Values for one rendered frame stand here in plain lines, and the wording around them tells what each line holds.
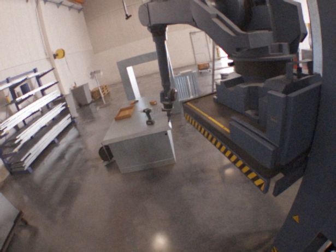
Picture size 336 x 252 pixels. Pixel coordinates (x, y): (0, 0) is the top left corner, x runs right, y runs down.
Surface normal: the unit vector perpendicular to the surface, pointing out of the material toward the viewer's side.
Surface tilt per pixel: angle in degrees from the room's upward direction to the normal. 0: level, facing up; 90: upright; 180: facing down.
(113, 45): 90
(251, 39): 90
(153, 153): 90
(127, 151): 90
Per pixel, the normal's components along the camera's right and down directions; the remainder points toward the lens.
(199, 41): 0.00, 0.45
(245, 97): 0.29, 0.37
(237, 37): -0.49, 0.49
